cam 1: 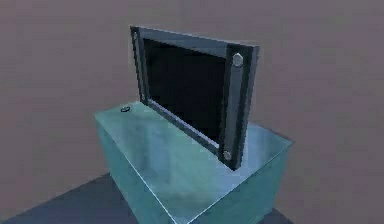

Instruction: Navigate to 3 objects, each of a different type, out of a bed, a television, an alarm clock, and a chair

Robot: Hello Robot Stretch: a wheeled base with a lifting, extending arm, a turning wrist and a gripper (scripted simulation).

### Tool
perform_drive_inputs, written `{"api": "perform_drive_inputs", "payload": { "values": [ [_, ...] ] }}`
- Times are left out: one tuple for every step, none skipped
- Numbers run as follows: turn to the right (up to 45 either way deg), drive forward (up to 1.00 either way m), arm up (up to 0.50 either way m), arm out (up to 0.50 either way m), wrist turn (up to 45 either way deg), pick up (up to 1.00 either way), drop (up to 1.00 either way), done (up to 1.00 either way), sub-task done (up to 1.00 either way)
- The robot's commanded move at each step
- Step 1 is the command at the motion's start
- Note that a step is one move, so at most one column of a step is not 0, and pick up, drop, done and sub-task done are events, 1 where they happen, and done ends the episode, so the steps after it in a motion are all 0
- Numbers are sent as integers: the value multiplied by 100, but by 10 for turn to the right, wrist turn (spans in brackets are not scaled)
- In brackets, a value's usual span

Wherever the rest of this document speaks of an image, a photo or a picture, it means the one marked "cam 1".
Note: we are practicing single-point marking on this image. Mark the black grey-framed television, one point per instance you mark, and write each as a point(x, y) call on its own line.
point(186, 86)

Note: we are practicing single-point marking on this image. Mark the pale teal television stand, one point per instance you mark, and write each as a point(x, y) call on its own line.
point(173, 180)

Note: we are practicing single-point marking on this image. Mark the small dark round object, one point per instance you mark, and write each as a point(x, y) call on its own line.
point(125, 108)

